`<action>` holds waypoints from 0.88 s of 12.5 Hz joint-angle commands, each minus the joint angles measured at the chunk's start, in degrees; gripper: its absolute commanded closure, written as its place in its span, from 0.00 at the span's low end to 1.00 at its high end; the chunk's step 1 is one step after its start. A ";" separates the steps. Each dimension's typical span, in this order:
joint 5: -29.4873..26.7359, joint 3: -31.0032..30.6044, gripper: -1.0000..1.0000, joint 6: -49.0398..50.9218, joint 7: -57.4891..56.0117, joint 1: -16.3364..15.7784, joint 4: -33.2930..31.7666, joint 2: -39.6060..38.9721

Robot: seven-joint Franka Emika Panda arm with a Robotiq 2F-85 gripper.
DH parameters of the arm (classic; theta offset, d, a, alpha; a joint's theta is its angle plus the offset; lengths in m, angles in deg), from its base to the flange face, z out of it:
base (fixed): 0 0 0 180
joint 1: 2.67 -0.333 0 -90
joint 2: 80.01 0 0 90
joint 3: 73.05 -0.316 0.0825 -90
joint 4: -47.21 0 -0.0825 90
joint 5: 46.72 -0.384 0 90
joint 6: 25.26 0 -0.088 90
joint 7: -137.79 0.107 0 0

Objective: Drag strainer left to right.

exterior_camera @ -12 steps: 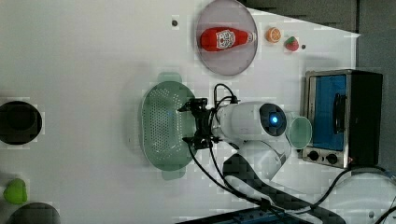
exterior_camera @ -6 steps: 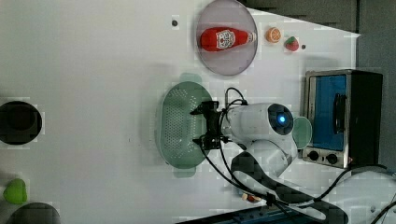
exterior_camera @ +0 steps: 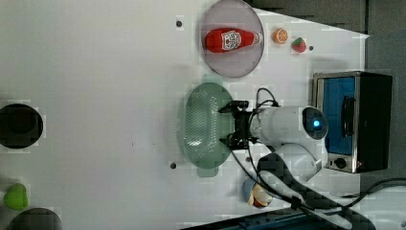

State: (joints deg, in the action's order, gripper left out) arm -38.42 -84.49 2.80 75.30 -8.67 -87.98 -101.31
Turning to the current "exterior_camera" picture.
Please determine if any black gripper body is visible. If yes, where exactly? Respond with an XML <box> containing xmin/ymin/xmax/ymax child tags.
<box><xmin>233</xmin><ymin>110</ymin><xmax>253</xmax><ymax>150</ymax></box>

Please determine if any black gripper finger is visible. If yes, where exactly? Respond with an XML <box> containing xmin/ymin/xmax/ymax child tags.
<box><xmin>218</xmin><ymin>101</ymin><xmax>249</xmax><ymax>113</ymax></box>
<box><xmin>219</xmin><ymin>134</ymin><xmax>237</xmax><ymax>148</ymax></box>

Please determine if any green plastic strainer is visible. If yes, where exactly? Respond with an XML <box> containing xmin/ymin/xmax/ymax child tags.
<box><xmin>183</xmin><ymin>82</ymin><xmax>233</xmax><ymax>177</ymax></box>

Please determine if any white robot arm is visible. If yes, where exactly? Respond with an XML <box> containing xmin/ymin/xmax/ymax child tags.
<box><xmin>219</xmin><ymin>101</ymin><xmax>405</xmax><ymax>230</ymax></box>

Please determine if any blue and orange toy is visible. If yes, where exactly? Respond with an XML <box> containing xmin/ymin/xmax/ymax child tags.
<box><xmin>241</xmin><ymin>178</ymin><xmax>273</xmax><ymax>209</ymax></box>

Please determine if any red ketchup bottle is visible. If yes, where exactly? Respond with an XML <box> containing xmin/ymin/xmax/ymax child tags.
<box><xmin>204</xmin><ymin>28</ymin><xmax>262</xmax><ymax>54</ymax></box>

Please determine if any toy orange slice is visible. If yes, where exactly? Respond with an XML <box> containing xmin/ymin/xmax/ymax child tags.
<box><xmin>272</xmin><ymin>28</ymin><xmax>288</xmax><ymax>44</ymax></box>

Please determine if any toy strawberry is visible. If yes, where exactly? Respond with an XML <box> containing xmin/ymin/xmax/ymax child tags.
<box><xmin>291</xmin><ymin>37</ymin><xmax>307</xmax><ymax>53</ymax></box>

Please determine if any grey round plate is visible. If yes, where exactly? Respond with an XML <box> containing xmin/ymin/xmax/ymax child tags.
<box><xmin>200</xmin><ymin>0</ymin><xmax>264</xmax><ymax>78</ymax></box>

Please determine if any silver toaster oven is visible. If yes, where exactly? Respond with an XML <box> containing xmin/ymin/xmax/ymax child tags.
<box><xmin>312</xmin><ymin>71</ymin><xmax>393</xmax><ymax>173</ymax></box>

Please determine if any black round bowl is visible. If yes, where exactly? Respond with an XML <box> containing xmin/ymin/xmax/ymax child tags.
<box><xmin>0</xmin><ymin>103</ymin><xmax>43</xmax><ymax>150</ymax></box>

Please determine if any dark grey bowl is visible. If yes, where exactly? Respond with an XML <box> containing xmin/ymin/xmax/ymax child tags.
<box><xmin>6</xmin><ymin>208</ymin><xmax>62</xmax><ymax>230</ymax></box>

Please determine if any green toy pepper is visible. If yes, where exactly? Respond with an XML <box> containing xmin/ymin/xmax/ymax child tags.
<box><xmin>3</xmin><ymin>183</ymin><xmax>28</xmax><ymax>210</ymax></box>

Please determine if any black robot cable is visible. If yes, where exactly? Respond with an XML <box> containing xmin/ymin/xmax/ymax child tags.
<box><xmin>229</xmin><ymin>87</ymin><xmax>406</xmax><ymax>230</ymax></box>

